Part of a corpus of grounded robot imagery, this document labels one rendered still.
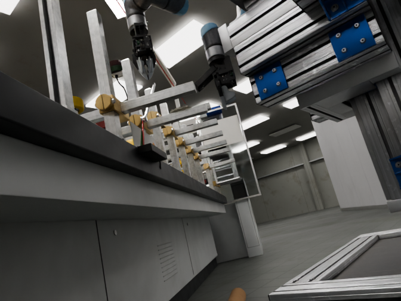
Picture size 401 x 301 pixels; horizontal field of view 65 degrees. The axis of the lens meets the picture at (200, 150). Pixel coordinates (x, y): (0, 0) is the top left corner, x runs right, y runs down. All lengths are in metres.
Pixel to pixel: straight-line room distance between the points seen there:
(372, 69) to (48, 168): 0.81
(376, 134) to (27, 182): 0.90
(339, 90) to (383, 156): 0.23
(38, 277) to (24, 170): 0.38
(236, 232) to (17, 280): 3.12
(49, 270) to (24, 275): 0.09
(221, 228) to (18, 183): 3.34
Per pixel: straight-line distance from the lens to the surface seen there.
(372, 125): 1.06
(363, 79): 0.97
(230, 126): 3.78
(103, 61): 1.07
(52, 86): 0.78
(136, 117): 1.21
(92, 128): 0.77
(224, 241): 3.81
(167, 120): 1.24
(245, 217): 3.65
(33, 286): 0.91
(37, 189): 0.62
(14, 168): 0.59
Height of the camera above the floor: 0.41
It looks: 14 degrees up
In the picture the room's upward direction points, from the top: 13 degrees counter-clockwise
